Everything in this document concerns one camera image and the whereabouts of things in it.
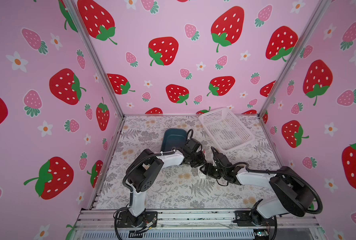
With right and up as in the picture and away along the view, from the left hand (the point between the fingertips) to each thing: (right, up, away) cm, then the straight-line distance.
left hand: (209, 161), depth 89 cm
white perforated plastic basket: (+17, +19, +22) cm, 34 cm away
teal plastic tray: (-23, +14, +19) cm, 32 cm away
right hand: (-5, -5, -1) cm, 7 cm away
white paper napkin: (-6, -7, -3) cm, 9 cm away
